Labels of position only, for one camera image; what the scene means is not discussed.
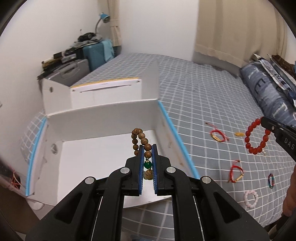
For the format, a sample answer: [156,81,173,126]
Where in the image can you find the blue yellow cardboard box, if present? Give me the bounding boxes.
[26,61,200,210]

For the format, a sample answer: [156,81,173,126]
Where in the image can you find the blue grey lettered pillow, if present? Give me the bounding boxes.
[240,62,295,127]

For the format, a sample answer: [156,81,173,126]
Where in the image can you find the teal suitcase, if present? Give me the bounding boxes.
[82,40,114,72]

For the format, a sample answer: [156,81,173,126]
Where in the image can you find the clear plastic bag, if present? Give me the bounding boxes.
[1,160,27,195]

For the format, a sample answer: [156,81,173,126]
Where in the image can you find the grey suitcase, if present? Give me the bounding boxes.
[38,59,90,88]

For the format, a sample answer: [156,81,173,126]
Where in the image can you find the pink bead bracelet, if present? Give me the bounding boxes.
[244,189,260,209]

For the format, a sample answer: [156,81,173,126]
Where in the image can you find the patterned folded quilt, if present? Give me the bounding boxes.
[253,54,295,108]

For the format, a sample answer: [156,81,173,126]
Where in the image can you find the narrow beige side curtain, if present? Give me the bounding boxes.
[107,0,122,47]

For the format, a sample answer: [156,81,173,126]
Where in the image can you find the red cord bracelet gold tube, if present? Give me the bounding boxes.
[228,160,244,183]

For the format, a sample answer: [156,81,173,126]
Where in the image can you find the grey checked bed sheet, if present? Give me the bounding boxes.
[21,53,295,226]

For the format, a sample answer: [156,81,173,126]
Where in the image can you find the red bead bracelet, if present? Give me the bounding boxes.
[244,117,271,155]

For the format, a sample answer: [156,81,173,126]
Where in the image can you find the blue desk lamp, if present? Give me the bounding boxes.
[95,13,110,35]

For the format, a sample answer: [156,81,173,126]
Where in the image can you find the red cord bracelet gold plate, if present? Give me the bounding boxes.
[205,122,230,143]

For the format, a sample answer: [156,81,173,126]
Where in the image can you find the person's right hand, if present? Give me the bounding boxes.
[282,166,296,216]

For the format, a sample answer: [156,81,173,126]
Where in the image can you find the brown wooden bead bracelet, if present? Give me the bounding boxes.
[131,127,154,181]

